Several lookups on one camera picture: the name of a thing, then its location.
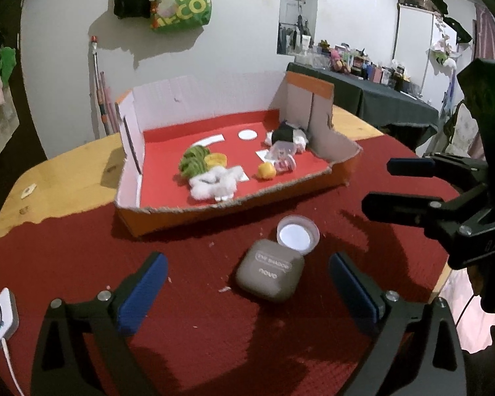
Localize round white lidded jar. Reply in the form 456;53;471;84
276;214;320;256

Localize green plush on door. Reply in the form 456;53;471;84
0;47;17;86

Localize cardboard box with red bottom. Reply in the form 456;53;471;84
115;72;362;237

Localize grey eye shadow case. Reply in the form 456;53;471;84
236;240;305;301

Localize red table cloth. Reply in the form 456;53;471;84
0;136;455;395

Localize white charger with cable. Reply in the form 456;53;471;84
0;288;24;396

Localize black and white sock roll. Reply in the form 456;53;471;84
265;121;309;153

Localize dark green covered side table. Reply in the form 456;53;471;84
287;63;439;150

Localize yellow and pink small toy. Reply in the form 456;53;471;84
257;155;297;181

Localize wall mirror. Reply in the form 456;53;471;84
276;0;318;55

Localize green shopping bag on wall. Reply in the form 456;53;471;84
149;0;212;33

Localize white wardrobe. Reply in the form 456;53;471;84
392;0;474;111

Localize small clear plastic container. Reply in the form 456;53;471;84
266;140;298;162

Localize white fluffy scrunchie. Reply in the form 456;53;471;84
188;165;244;202

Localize green fuzzy scrunchie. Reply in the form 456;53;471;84
179;156;207;180
183;145;210;160

